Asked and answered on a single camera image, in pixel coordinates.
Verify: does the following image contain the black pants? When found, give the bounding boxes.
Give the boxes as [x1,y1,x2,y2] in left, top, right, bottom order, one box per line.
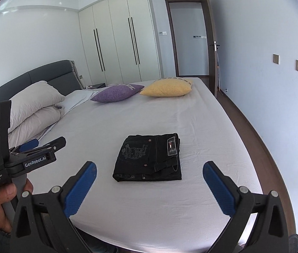
[112,133,182,183]

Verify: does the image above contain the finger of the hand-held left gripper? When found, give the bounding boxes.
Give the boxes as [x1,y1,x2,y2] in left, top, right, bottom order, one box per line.
[20,136,67,156]
[12,138,39,154]

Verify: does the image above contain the yellow cushion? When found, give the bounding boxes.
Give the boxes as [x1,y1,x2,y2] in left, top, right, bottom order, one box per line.
[140,78,194,97]

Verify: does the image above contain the white folded quilt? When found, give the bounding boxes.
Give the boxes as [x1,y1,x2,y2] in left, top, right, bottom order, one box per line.
[59,89,108,114]

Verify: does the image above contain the brown door frame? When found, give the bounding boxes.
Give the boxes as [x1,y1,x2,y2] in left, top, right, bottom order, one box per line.
[165,0,209,78]

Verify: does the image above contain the purple cushion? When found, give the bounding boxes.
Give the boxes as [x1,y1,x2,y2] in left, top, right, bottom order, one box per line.
[90,83,145,103]

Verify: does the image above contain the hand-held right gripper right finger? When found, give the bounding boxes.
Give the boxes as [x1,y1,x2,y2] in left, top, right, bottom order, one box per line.
[202,160,289,253]

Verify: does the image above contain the white pillow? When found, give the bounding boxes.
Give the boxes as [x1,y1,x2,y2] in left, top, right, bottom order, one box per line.
[8,81,66,133]
[7,105,65,148]

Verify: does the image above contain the brown wooden door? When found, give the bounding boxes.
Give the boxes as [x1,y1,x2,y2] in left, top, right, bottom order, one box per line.
[202,0,222,98]

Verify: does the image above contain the bed with white sheet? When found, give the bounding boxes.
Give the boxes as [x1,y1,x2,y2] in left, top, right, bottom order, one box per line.
[0,77,265,253]

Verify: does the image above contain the cream wardrobe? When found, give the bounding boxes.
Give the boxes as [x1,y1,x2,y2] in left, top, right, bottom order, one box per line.
[78,0,161,86]

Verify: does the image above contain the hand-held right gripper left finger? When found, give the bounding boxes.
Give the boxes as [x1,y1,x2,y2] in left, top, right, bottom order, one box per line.
[9,161,98,253]

